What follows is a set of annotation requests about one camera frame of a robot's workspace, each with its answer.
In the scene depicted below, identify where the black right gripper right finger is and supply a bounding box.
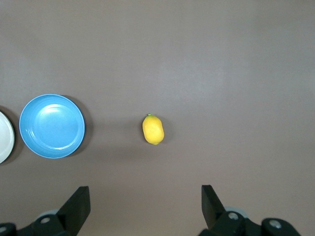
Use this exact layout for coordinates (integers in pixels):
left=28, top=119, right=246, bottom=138
left=198, top=184, right=263, bottom=236

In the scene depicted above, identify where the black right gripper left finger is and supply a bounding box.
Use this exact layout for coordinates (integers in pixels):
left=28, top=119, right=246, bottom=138
left=31, top=186, right=91, bottom=236

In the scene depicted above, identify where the yellow lemon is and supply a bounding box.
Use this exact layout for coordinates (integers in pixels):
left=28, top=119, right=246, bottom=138
left=142, top=113, right=165, bottom=146

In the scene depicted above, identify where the blue plate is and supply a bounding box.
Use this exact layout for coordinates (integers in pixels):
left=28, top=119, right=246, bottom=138
left=19, top=94, right=86, bottom=159

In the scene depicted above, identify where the beige pink plate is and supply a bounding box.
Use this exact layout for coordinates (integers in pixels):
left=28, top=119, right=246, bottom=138
left=0, top=111, right=15, bottom=165

